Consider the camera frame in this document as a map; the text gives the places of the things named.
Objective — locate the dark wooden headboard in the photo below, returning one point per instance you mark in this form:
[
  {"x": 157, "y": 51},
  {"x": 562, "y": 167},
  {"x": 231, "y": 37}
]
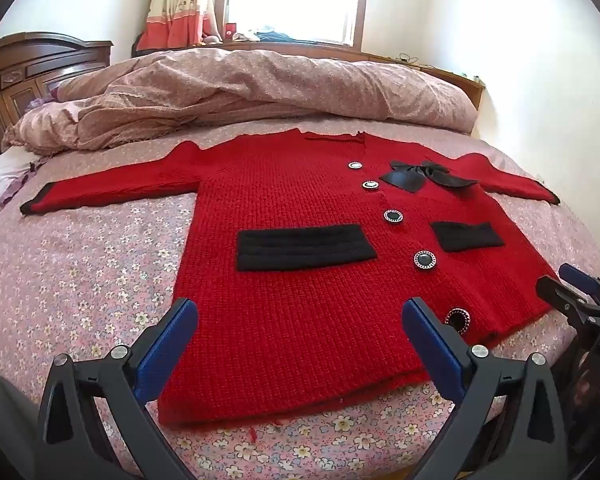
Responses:
[{"x": 25, "y": 75}]

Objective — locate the cream and coral curtain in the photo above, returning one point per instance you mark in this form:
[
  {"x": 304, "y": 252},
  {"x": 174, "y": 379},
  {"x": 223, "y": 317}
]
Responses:
[{"x": 177, "y": 5}]

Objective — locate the pink duvet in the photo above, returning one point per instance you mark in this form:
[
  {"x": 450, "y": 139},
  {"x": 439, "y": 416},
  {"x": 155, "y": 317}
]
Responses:
[{"x": 260, "y": 90}]

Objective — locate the blue cloth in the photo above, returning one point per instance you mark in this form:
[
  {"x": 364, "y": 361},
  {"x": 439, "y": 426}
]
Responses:
[{"x": 272, "y": 36}]

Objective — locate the pink floral bed sheet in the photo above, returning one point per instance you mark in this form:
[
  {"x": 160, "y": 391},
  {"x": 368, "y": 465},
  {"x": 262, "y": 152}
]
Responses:
[{"x": 90, "y": 270}]

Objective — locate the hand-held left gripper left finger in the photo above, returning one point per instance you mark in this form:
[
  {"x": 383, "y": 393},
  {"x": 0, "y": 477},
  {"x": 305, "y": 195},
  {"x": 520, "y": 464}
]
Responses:
[{"x": 167, "y": 345}]

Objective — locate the small red box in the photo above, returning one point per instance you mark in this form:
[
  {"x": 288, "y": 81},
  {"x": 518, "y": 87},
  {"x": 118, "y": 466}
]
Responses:
[{"x": 228, "y": 33}]

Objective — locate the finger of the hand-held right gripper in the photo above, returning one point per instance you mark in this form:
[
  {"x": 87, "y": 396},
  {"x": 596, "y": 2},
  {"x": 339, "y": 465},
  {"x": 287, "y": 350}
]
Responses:
[
  {"x": 580, "y": 277},
  {"x": 562, "y": 300}
]

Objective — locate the person's right hand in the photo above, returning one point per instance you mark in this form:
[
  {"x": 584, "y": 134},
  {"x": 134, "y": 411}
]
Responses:
[{"x": 587, "y": 387}]

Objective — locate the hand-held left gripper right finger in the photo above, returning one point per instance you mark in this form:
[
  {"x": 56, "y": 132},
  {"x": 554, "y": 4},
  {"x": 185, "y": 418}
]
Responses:
[{"x": 432, "y": 345}]

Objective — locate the white and purple pillow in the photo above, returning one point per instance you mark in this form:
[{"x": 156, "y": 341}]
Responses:
[{"x": 0, "y": 175}]

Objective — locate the red knitted cardigan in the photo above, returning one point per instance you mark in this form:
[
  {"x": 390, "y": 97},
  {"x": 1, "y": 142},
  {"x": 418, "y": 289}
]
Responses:
[{"x": 305, "y": 300}]

